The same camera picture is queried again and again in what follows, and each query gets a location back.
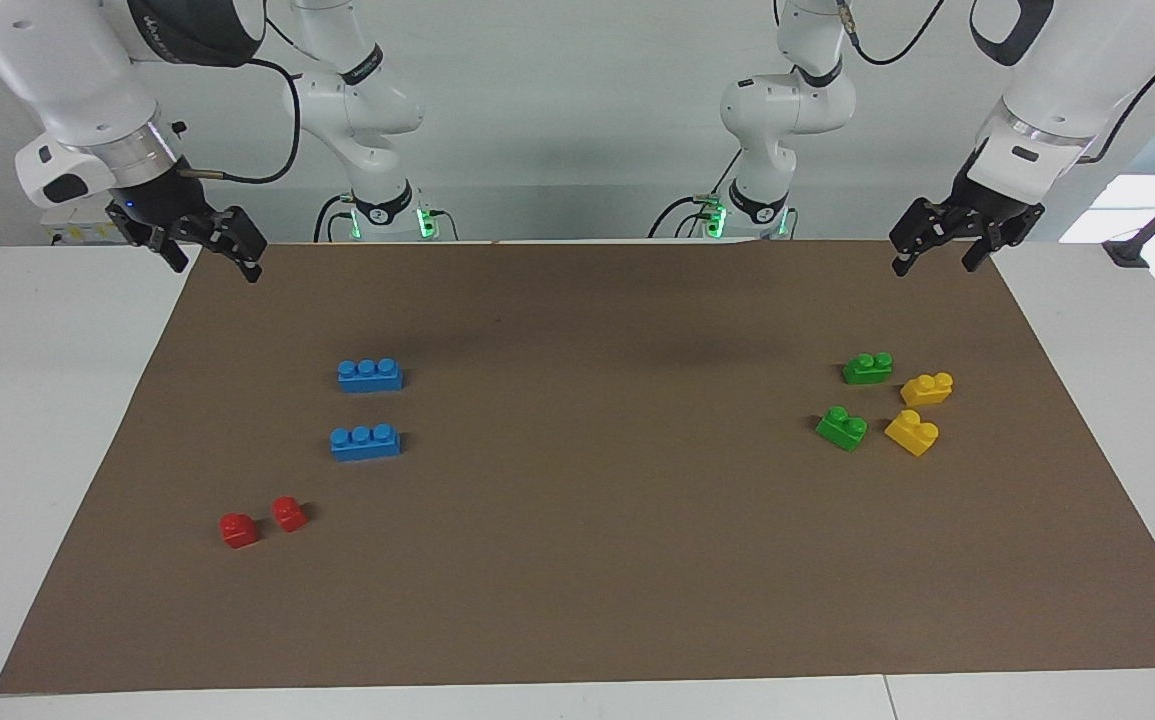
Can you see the white box with yellow label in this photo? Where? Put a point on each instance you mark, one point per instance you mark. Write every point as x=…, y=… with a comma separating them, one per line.
x=72, y=230

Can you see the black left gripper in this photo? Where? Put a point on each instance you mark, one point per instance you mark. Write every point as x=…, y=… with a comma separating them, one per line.
x=992, y=200

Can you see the red single-stud brick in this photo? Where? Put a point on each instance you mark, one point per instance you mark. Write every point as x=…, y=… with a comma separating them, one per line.
x=288, y=515
x=238, y=531

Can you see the yellow two-stud brick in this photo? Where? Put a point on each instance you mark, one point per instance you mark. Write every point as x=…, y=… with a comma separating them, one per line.
x=912, y=434
x=927, y=390

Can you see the blue three-stud brick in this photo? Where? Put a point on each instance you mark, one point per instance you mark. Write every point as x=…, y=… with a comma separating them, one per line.
x=365, y=444
x=369, y=376

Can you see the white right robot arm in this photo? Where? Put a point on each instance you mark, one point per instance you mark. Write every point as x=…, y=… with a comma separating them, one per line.
x=67, y=70

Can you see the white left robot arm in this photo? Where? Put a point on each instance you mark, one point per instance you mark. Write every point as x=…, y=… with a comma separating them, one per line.
x=1067, y=80

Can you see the green two-stud brick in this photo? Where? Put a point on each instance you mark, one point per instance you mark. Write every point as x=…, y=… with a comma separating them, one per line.
x=867, y=370
x=841, y=429

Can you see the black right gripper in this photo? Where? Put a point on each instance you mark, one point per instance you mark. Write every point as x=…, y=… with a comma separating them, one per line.
x=162, y=200

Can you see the brown table mat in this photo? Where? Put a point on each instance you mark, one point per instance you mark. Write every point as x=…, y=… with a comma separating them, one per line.
x=587, y=540

